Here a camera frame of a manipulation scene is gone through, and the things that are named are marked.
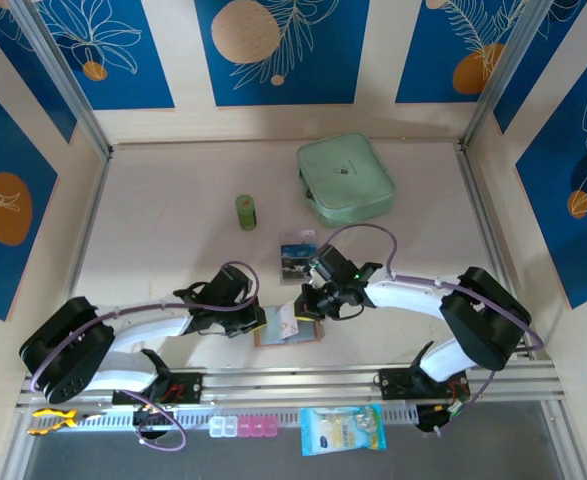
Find small green cylinder bottle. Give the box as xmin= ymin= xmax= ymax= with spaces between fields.
xmin=234 ymin=194 xmax=258 ymax=232

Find mint green zipper pouch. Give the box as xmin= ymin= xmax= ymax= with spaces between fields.
xmin=296 ymin=131 xmax=397 ymax=229

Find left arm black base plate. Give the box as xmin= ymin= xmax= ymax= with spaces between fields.
xmin=111 ymin=372 xmax=205 ymax=406

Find aluminium side rail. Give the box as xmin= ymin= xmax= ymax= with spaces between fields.
xmin=455 ymin=142 xmax=532 ymax=361

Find white floral credit card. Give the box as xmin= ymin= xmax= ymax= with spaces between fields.
xmin=276 ymin=301 xmax=299 ymax=341

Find blue yellow snack packet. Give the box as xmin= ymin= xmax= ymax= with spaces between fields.
xmin=300 ymin=403 xmax=388 ymax=457

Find dark photo credit card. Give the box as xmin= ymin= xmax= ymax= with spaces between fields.
xmin=278 ymin=258 xmax=308 ymax=286

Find tan leather card holder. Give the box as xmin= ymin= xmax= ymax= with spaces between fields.
xmin=252 ymin=304 xmax=324 ymax=347

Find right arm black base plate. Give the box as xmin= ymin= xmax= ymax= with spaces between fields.
xmin=377 ymin=367 xmax=472 ymax=401

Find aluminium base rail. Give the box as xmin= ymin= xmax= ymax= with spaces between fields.
xmin=15 ymin=362 xmax=567 ymax=414

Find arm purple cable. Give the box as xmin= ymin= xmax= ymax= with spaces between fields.
xmin=30 ymin=259 xmax=262 ymax=451
xmin=325 ymin=223 xmax=544 ymax=436

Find grey slotted cable duct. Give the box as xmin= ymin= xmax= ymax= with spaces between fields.
xmin=27 ymin=405 xmax=420 ymax=432

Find blue credit card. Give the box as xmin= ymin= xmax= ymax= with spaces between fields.
xmin=279 ymin=242 xmax=320 ymax=262

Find clear and pink pill organizer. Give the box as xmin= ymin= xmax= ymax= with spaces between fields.
xmin=208 ymin=415 xmax=279 ymax=439

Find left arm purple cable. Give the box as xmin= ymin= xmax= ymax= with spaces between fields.
xmin=30 ymin=259 xmax=262 ymax=451

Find yellow handled pliers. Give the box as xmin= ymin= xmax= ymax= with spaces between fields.
xmin=27 ymin=407 xmax=107 ymax=437

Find pale pink credit card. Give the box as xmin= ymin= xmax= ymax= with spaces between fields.
xmin=283 ymin=229 xmax=318 ymax=246

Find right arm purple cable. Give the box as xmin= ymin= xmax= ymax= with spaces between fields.
xmin=325 ymin=223 xmax=544 ymax=436

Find aluminium frame post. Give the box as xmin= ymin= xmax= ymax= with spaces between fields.
xmin=458 ymin=0 xmax=559 ymax=152
xmin=10 ymin=0 xmax=113 ymax=157

